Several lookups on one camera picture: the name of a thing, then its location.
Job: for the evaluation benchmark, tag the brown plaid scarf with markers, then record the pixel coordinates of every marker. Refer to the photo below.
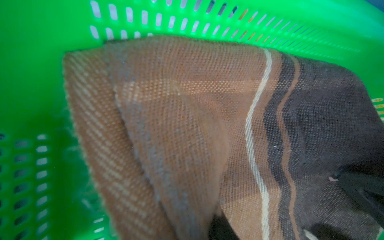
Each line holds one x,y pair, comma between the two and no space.
194,140

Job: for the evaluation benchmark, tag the green plastic basket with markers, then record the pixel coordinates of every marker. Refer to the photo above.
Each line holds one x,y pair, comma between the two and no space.
46,193

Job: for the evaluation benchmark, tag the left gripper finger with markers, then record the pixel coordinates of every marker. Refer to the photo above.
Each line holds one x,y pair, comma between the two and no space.
366,190

